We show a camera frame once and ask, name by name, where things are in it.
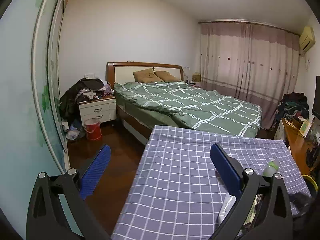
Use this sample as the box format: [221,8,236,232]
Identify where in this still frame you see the dark clothes pile on cabinet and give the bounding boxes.
[60,78,112,125]

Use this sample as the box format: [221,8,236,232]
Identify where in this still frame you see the tissue box on far nightstand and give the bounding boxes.
[192,72,201,82]

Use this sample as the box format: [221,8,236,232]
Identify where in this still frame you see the green plaid duvet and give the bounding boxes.
[114,81,262,137]

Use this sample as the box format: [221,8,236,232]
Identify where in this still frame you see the clear bottle green cap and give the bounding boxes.
[263,159,280,178]

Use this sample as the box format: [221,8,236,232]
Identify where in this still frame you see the black television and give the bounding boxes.
[312,76,320,120]

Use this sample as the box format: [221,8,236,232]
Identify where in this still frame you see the yellow rimmed trash bin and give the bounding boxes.
[302,174,318,198]

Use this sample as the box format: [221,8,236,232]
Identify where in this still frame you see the wooden desk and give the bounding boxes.
[281,118,313,175]

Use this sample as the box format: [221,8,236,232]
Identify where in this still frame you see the beige air conditioner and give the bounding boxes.
[299,26,316,56]

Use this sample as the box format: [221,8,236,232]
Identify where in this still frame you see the brown pillow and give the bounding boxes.
[133,68,162,83]
[155,71,181,82]

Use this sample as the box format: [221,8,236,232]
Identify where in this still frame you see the clothes pile on desk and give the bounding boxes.
[274,92,309,123]

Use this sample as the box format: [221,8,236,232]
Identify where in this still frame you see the blue checkered tablecloth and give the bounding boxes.
[111,126,309,239]

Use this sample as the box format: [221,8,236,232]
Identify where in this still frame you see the left brown pillow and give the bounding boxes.
[133,68,162,83]

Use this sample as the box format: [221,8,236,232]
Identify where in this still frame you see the plastic bags on floor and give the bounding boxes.
[66,122,85,141]

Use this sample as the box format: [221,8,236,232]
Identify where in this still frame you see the white bedside cabinet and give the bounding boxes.
[78,95,117,124]

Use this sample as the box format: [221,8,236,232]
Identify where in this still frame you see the pink striped curtain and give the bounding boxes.
[200,22,300,129]

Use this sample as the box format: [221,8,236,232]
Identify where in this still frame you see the red bucket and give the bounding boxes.
[84,118,102,141]

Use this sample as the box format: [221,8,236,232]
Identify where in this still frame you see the sliding wardrobe door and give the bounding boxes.
[0,0,75,176]

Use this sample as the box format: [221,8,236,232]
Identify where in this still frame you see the wooden bed headboard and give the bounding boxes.
[106,61,184,88]

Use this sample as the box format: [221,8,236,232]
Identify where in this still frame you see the white tissue pack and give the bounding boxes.
[218,192,236,225]

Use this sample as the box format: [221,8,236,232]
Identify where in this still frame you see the right brown pillow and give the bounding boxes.
[155,71,181,82]

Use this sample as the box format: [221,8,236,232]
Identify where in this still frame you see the dark patterned box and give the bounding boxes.
[243,194,263,229]

